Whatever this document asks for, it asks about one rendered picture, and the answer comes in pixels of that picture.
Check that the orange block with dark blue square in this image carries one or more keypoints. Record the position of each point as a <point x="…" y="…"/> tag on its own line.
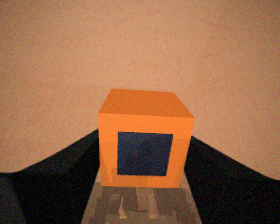
<point x="144" y="137"/>

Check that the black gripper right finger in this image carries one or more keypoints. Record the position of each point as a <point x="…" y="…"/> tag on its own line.
<point x="227" y="192"/>

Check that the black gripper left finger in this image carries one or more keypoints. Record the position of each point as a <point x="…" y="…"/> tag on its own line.
<point x="55" y="190"/>

